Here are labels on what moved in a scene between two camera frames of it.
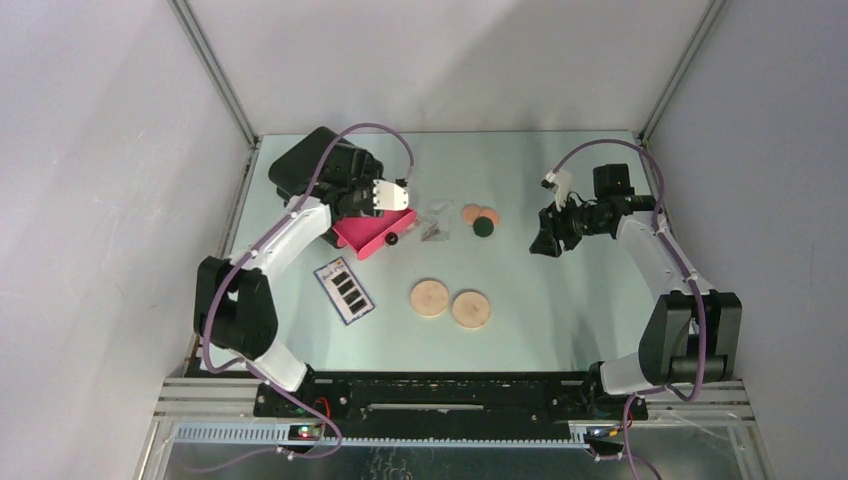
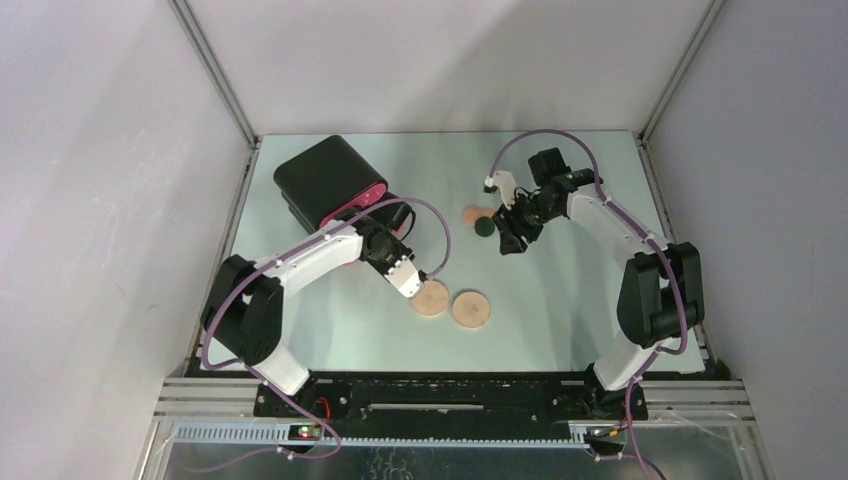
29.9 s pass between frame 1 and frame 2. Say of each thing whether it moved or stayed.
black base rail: stayed
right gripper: moved
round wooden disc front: stayed
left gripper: moved
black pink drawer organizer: moved
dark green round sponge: stayed
